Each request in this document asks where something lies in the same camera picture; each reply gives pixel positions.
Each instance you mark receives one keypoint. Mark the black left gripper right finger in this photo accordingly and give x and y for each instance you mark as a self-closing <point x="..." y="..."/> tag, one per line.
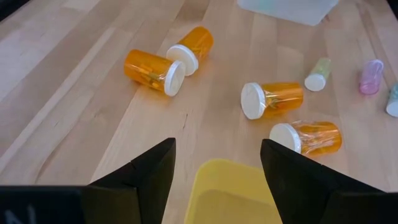
<point x="295" y="186"/>

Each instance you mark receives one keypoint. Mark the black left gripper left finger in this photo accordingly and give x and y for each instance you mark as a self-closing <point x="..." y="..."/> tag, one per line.
<point x="140" y="193"/>

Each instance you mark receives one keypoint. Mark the orange pill bottle white cap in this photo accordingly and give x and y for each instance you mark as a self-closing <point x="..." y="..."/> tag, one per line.
<point x="280" y="98"/>
<point x="320" y="138"/>
<point x="149" y="70"/>
<point x="197" y="42"/>

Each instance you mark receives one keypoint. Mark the pale green small vial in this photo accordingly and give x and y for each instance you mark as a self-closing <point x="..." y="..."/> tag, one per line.
<point x="318" y="73"/>

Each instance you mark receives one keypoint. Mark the teal small vial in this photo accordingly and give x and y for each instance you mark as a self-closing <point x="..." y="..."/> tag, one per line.
<point x="393" y="102"/>

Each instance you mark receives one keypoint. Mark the pink small vial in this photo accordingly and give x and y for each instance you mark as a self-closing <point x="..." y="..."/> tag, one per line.
<point x="371" y="77"/>

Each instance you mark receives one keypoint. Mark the yellow translucent plastic bin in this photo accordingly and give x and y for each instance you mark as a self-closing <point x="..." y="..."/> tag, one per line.
<point x="230" y="193"/>

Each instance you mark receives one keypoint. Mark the clear plastic bin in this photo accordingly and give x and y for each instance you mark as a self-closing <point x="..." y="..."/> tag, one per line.
<point x="289" y="11"/>

